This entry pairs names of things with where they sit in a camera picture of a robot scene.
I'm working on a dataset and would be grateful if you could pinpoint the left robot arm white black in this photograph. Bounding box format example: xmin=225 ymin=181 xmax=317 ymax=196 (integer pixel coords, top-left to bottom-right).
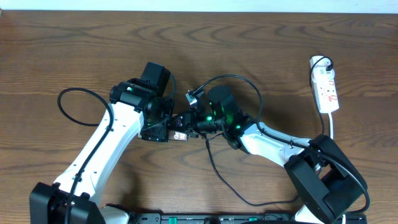
xmin=29 ymin=62 xmax=173 ymax=223

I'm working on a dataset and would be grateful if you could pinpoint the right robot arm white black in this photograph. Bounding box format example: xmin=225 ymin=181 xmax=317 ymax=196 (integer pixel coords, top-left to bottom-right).
xmin=170 ymin=86 xmax=370 ymax=223

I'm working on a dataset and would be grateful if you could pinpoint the white power strip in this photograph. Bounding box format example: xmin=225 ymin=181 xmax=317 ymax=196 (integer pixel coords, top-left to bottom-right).
xmin=310 ymin=55 xmax=340 ymax=114

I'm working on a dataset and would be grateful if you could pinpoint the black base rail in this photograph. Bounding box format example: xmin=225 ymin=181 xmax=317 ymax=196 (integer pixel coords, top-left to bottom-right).
xmin=124 ymin=212 xmax=368 ymax=224

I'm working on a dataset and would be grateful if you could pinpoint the black charger cable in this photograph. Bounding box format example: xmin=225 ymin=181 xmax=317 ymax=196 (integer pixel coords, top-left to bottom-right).
xmin=205 ymin=55 xmax=335 ymax=207

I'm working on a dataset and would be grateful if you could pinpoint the white power strip cord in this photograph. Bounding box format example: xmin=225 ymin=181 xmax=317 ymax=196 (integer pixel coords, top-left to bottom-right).
xmin=328 ymin=112 xmax=347 ymax=224

